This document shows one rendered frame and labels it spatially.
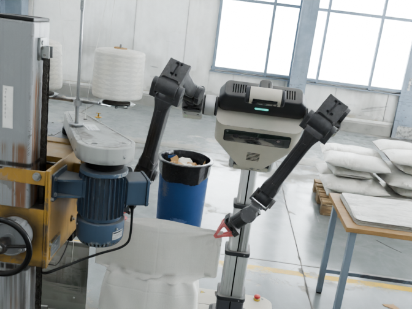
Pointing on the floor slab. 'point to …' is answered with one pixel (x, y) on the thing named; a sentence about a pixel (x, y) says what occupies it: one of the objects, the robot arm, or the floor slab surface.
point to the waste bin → (183, 187)
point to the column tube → (21, 138)
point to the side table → (338, 207)
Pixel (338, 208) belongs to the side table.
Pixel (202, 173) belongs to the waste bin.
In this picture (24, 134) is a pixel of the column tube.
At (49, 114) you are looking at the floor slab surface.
